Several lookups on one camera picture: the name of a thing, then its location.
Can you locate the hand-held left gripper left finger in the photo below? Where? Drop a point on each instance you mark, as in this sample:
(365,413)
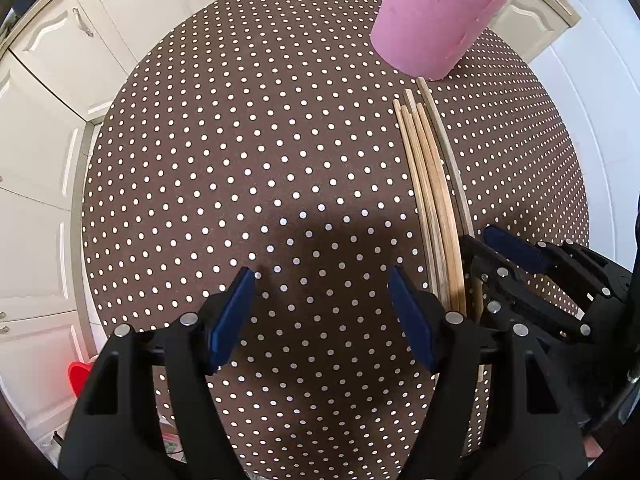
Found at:
(232,320)

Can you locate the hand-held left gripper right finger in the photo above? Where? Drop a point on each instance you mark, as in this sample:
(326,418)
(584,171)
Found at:
(412,312)

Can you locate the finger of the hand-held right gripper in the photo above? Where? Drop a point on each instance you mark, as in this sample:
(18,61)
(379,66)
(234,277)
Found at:
(482,262)
(515,252)

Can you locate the wooden chopstick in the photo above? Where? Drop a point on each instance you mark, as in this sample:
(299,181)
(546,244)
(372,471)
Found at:
(446,195)
(426,195)
(418,195)
(436,195)

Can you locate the bundle of wooden sticks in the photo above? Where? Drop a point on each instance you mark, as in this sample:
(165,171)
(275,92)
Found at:
(440,126)

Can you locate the pink cup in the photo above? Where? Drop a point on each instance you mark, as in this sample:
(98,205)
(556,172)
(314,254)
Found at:
(430,20)

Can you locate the red heart-shaped container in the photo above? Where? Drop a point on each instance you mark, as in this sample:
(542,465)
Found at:
(80,377)

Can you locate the brown polka-dot tablecloth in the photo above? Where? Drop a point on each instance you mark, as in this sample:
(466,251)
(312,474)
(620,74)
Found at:
(250,135)

